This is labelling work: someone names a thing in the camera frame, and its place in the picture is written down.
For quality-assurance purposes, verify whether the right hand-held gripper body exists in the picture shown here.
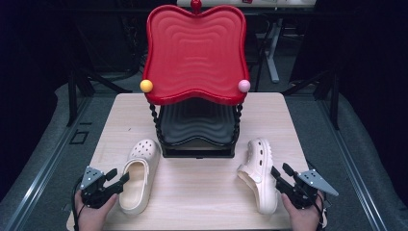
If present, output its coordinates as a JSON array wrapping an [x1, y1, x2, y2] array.
[[281, 168, 340, 210]]

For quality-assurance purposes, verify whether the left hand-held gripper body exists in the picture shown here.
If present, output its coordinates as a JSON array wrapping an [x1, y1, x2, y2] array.
[[79, 166, 115, 210]]

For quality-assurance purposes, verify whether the cream clog shoe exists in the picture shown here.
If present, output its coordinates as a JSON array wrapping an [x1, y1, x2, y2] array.
[[118, 138, 162, 216], [236, 138, 279, 216]]

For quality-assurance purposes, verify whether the red and black shoe rack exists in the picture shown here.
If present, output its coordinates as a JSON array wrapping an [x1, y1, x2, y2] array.
[[140, 0, 252, 159]]

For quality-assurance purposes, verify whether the person's left hand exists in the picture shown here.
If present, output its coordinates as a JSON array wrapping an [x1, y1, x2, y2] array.
[[74, 190, 119, 231]]

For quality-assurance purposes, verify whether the person's right hand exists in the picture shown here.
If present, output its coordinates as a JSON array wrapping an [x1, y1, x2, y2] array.
[[281, 192, 325, 231]]

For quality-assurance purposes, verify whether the black metal stand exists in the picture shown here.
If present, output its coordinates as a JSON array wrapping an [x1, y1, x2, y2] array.
[[65, 67, 133, 127], [281, 67, 341, 131]]

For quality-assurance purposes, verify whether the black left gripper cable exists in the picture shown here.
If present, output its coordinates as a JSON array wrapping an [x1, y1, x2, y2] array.
[[70, 177, 89, 231]]

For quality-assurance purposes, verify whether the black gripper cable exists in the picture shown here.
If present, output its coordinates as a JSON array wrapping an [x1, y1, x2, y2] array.
[[70, 177, 89, 231], [311, 197, 328, 229]]

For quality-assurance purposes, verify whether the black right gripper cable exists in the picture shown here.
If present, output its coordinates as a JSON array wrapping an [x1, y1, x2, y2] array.
[[311, 197, 328, 229]]

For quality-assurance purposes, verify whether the grey metal floor rail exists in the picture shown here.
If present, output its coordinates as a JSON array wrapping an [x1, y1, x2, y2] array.
[[4, 95, 94, 231], [316, 95, 390, 231]]

